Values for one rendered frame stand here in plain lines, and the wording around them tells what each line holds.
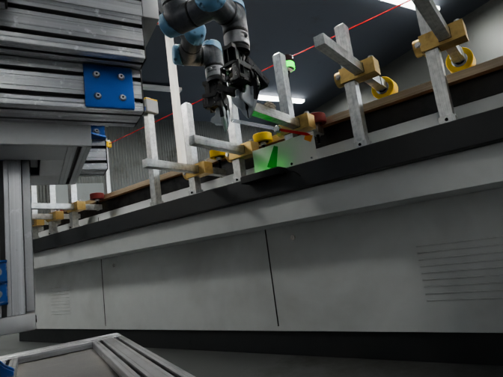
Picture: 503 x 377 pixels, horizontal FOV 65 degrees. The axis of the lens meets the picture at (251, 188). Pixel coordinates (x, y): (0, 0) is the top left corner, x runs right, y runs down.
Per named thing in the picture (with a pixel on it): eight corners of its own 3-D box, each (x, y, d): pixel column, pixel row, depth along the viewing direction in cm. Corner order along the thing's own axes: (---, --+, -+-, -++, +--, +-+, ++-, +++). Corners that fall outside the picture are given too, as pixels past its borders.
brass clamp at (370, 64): (374, 69, 120) (371, 54, 121) (334, 85, 128) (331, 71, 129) (382, 75, 125) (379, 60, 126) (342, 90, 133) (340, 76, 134)
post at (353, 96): (370, 163, 121) (343, 20, 129) (358, 166, 123) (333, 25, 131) (373, 164, 123) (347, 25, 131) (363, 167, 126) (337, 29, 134)
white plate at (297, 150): (316, 159, 131) (312, 130, 132) (255, 176, 146) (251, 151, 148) (317, 159, 131) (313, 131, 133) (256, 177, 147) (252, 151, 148)
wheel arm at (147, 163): (148, 167, 144) (147, 156, 144) (142, 170, 146) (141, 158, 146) (227, 176, 178) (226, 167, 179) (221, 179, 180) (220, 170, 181)
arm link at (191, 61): (174, 34, 143) (203, 36, 147) (170, 50, 153) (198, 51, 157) (176, 54, 142) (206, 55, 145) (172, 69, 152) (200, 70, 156)
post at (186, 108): (197, 209, 165) (186, 100, 173) (191, 210, 167) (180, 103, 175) (203, 209, 168) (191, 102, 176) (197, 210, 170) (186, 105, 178)
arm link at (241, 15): (212, 1, 118) (227, 14, 126) (216, 34, 116) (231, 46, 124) (235, -11, 115) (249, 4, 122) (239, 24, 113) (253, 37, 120)
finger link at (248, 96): (238, 114, 111) (234, 84, 113) (251, 118, 116) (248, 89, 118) (247, 111, 109) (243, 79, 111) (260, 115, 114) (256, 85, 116)
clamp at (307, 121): (309, 126, 133) (307, 111, 134) (276, 137, 141) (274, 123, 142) (316, 129, 138) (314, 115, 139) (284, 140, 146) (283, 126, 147)
